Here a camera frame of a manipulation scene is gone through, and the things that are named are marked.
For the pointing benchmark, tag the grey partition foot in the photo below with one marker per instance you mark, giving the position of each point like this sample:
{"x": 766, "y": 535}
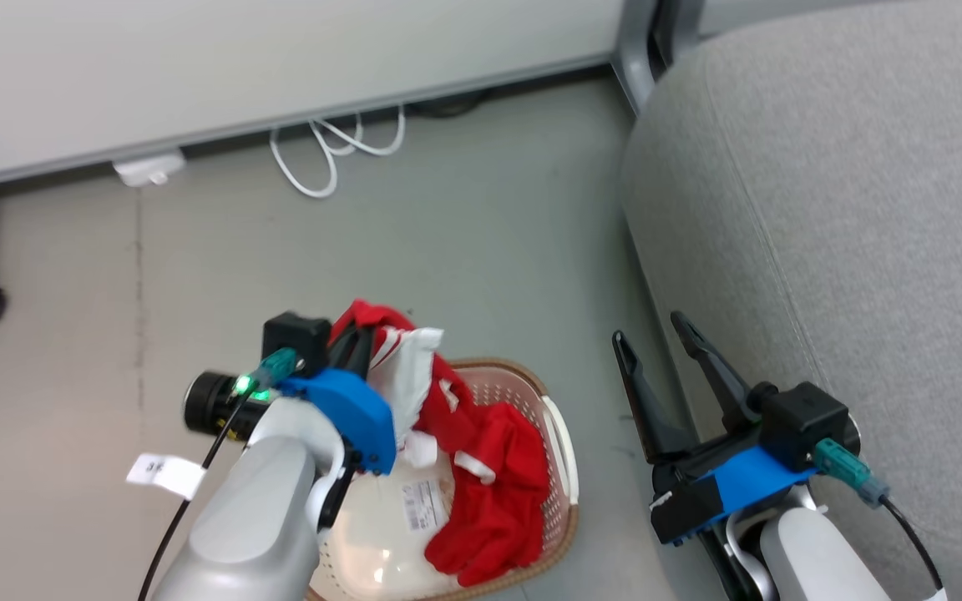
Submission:
{"x": 633, "y": 50}
{"x": 686, "y": 21}

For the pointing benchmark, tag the printed basket sticker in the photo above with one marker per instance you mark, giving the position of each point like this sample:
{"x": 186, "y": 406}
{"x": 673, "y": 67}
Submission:
{"x": 424, "y": 505}

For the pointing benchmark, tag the wide white partition panel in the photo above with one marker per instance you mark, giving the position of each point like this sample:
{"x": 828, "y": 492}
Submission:
{"x": 239, "y": 58}

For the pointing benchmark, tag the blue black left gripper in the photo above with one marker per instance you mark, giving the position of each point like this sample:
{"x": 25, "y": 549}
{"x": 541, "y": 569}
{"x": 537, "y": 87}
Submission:
{"x": 351, "y": 413}

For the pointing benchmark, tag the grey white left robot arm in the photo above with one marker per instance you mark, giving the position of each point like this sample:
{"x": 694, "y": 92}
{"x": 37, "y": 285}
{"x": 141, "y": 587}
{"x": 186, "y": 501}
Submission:
{"x": 239, "y": 526}

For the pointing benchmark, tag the white power adapter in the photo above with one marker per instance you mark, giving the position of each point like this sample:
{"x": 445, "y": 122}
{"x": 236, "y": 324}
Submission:
{"x": 149, "y": 169}

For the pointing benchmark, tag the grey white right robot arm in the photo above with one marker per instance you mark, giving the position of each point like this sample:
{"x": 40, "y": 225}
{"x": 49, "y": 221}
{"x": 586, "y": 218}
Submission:
{"x": 819, "y": 559}

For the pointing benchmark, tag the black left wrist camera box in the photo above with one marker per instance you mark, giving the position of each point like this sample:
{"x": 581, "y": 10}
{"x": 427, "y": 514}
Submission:
{"x": 296, "y": 338}

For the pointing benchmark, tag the red and white garment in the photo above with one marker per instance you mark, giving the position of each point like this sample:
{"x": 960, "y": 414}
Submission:
{"x": 498, "y": 484}

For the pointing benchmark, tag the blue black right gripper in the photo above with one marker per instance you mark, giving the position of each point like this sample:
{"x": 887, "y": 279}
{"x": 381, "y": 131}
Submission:
{"x": 727, "y": 488}

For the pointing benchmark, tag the grey fabric sofa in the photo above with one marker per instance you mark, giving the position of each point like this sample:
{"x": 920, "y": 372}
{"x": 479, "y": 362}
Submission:
{"x": 848, "y": 209}

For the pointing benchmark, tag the narrow white partition panel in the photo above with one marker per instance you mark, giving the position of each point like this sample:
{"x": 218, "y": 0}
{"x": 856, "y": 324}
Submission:
{"x": 782, "y": 10}

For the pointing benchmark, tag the cream perforated laundry basket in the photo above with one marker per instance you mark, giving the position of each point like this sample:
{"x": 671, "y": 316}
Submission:
{"x": 560, "y": 451}

